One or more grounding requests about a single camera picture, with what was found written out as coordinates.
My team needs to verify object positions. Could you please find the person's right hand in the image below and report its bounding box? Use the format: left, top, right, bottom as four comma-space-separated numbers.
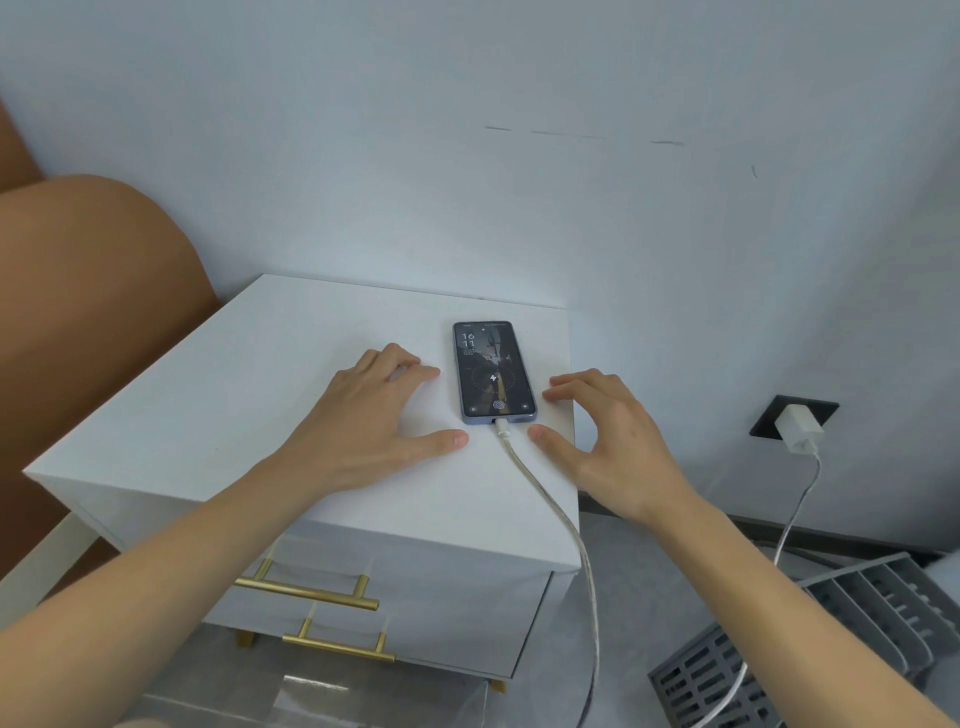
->
527, 367, 703, 527

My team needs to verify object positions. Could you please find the person's left hand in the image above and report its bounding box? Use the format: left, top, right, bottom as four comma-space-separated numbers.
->
277, 342, 471, 497

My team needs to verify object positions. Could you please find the person's left forearm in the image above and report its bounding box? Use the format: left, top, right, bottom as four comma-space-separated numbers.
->
0, 450, 333, 728

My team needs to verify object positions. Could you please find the person's right forearm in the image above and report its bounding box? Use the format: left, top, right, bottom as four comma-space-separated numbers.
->
641, 491, 960, 728

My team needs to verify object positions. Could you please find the blue smartphone with lit screen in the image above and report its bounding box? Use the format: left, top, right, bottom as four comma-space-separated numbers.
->
452, 321, 540, 426

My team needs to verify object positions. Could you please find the white nightstand with drawers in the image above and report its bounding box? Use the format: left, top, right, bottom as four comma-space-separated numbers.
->
22, 273, 583, 696

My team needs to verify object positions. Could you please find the dark grey baseboard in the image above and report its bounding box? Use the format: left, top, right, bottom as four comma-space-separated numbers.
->
577, 491, 948, 565

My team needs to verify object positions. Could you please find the white charger plug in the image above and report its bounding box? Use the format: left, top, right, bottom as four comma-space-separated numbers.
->
774, 404, 825, 457

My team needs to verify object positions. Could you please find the brown padded headboard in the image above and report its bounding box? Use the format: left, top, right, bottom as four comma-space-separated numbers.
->
0, 97, 223, 601

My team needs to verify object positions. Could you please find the grey slotted plastic basket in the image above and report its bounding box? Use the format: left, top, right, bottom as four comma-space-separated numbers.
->
648, 551, 960, 728

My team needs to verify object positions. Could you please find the white charging cable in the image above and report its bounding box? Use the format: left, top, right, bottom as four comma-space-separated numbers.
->
491, 420, 825, 728

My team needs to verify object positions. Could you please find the long gold drawer handle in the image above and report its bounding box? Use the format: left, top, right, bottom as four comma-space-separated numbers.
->
234, 558, 381, 613

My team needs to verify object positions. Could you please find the black wall socket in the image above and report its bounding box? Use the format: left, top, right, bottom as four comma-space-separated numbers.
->
749, 394, 841, 444

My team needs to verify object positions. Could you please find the short gold drawer handle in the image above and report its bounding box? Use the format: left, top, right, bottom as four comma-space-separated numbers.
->
282, 618, 397, 666

